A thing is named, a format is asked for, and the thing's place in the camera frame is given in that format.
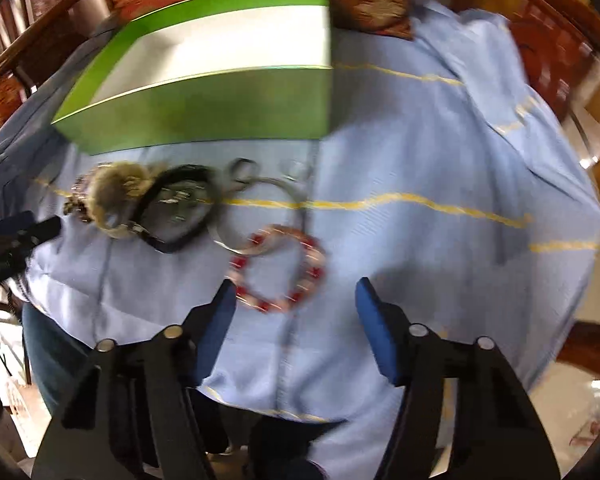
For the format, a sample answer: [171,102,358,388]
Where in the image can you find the light blue striped cloth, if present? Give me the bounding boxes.
[0,1,600,479]

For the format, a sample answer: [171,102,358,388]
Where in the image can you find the black watch band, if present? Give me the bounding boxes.
[128,165,222,254]

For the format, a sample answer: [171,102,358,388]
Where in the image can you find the red pink bead bracelet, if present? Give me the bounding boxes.
[226,224,328,316]

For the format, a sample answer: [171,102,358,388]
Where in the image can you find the green cardboard box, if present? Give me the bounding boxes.
[53,0,332,155]

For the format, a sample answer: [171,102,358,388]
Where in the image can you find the brown wooden bead bracelet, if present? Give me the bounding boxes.
[61,171,100,224]

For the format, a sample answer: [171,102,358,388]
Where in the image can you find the dark wooden chair frame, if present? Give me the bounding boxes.
[0,0,600,349]

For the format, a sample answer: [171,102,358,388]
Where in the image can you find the dark metal ring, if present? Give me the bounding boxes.
[226,157,261,187]

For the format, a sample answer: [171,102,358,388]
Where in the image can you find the silver bangle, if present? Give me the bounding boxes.
[209,177,304,256]

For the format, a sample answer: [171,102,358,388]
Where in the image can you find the beige fluffy bracelet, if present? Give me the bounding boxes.
[84,160,157,239]

